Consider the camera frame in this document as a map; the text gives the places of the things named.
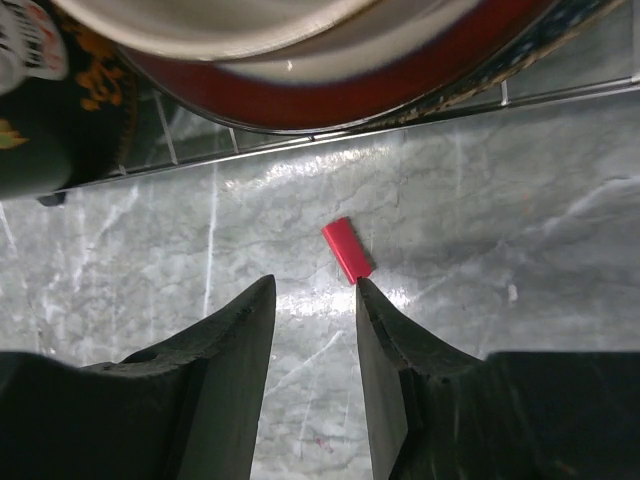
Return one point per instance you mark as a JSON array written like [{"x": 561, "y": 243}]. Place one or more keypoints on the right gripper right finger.
[{"x": 435, "y": 412}]

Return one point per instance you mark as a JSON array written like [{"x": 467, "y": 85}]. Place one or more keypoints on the red rimmed plate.
[{"x": 470, "y": 44}]

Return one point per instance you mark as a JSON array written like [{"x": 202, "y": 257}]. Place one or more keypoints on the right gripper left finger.
[{"x": 184, "y": 408}]

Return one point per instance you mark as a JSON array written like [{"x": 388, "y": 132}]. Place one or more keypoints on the beige bowl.
[{"x": 209, "y": 30}]

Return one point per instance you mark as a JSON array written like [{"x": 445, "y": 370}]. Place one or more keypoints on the red and black mug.
[{"x": 68, "y": 101}]

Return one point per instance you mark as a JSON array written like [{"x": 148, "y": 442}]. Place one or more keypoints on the metal dish rack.
[{"x": 185, "y": 140}]

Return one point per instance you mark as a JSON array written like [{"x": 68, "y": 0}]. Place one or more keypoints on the red pen cap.
[{"x": 347, "y": 249}]

